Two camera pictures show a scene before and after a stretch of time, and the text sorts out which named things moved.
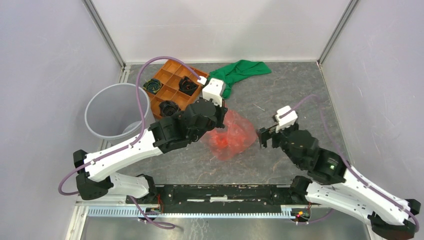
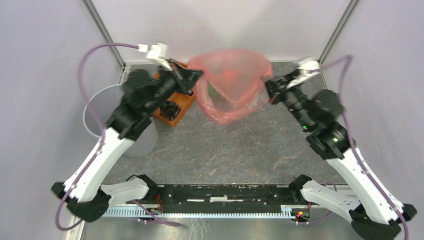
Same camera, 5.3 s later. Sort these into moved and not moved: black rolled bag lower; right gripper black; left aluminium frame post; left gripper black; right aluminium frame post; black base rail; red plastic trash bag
Moved: right gripper black; left gripper black; red plastic trash bag
Not moved: right aluminium frame post; black rolled bag lower; left aluminium frame post; black base rail
